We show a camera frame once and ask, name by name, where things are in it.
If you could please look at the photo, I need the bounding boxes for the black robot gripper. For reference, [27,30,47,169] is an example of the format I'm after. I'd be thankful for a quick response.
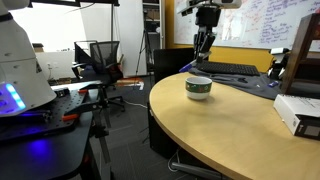
[194,7,221,55]

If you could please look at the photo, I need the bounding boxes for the blue marker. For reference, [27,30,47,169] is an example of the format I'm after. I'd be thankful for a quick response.
[179,60,196,73]

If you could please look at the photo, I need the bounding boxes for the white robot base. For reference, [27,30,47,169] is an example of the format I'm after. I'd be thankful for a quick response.
[0,0,56,117]

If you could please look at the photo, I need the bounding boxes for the white and green mug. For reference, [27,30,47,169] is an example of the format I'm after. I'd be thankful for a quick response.
[185,76,212,100]

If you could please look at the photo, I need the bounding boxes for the black keyboard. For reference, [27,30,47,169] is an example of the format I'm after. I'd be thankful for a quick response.
[196,61,260,76]

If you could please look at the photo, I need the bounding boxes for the whiteboard with writing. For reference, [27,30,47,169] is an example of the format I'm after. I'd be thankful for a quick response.
[174,0,320,49]

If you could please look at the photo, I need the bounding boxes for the grey cloth on table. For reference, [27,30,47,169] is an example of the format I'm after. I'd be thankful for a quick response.
[188,67,320,101]

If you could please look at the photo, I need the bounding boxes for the small blue object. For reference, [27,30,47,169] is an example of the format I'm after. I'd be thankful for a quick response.
[268,81,279,87]

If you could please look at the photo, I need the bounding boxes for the dark wooden shelf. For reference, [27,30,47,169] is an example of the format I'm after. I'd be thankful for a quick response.
[281,13,320,94]

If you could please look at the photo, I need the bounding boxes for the black mesh office chair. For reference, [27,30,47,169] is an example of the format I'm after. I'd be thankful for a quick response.
[71,40,126,113]

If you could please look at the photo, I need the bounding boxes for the white cardboard box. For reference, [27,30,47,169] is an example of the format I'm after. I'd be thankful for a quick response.
[273,94,320,140]

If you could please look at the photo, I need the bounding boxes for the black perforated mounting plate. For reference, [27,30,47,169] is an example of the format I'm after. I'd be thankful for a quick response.
[0,90,86,143]

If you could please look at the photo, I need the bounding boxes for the black camera tripod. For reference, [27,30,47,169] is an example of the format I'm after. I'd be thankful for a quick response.
[135,11,153,75]

